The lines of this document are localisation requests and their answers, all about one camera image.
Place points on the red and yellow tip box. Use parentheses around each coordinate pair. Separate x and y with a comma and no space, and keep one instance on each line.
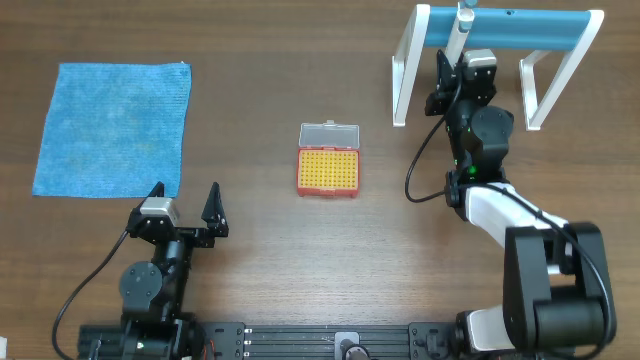
(328,170)

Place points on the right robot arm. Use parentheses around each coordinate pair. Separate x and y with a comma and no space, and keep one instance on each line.
(530,280)

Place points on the mounting rail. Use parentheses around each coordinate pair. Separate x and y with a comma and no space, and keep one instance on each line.
(300,342)

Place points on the blue cloth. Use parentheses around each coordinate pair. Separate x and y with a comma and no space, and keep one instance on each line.
(112,130)

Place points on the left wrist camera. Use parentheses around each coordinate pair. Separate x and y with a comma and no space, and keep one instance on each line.
(159,208)

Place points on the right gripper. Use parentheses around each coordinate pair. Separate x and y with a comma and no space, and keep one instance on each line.
(477,85)

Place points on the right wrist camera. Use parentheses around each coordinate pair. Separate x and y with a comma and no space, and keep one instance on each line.
(479,58)

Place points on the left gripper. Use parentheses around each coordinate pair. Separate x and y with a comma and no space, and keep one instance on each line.
(192,236)

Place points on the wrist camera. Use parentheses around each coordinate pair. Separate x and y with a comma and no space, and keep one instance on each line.
(479,58)
(159,208)

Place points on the white pipette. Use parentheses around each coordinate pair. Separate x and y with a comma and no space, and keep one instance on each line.
(456,42)

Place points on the white and blue stand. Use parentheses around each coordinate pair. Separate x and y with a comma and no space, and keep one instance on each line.
(505,29)

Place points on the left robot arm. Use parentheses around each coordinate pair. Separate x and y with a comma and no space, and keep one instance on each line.
(150,290)

